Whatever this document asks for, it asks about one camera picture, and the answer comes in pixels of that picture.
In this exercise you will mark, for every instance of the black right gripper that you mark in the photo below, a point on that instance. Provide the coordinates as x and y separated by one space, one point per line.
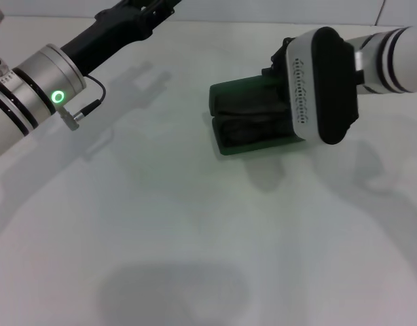
280 61

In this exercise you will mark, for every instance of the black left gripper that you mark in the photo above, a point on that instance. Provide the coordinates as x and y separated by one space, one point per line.
106 34

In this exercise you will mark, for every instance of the green glasses case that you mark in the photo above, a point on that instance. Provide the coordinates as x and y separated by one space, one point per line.
249 149

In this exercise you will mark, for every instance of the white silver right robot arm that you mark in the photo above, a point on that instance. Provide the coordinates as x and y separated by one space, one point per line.
395 61

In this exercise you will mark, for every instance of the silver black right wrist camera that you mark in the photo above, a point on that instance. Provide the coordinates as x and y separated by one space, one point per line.
327 85

